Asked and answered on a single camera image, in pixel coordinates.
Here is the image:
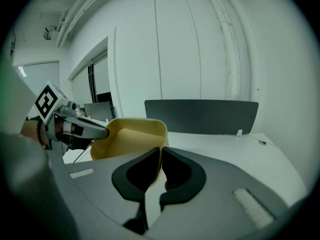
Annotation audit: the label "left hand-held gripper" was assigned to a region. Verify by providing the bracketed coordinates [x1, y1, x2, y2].
[34, 80, 110, 150]

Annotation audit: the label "wide dark grey divider panel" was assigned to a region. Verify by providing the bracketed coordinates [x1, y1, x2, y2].
[144, 99, 260, 136]

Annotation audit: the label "person's left forearm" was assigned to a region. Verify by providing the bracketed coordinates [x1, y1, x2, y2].
[19, 119, 47, 149]

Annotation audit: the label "white table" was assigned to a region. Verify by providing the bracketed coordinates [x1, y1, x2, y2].
[63, 115, 309, 208]

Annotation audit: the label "dark bead bracelet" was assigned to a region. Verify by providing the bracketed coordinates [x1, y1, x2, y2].
[35, 119, 49, 146]

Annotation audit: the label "white wall pipe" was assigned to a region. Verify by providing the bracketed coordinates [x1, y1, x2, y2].
[199, 0, 252, 101]

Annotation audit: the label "black power cable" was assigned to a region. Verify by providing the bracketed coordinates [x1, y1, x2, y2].
[72, 143, 93, 165]

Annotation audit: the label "person's grey shirt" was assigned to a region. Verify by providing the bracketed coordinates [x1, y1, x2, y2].
[0, 58, 81, 240]

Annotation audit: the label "white ceiling pipes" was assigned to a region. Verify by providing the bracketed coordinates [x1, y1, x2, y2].
[54, 0, 112, 48]

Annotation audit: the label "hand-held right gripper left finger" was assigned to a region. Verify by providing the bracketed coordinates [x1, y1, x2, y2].
[65, 146, 161, 236]

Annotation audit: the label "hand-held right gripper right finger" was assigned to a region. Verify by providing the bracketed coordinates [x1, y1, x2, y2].
[149, 146, 293, 240]

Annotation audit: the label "yellow rectangular tray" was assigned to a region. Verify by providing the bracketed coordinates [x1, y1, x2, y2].
[89, 117, 170, 191]

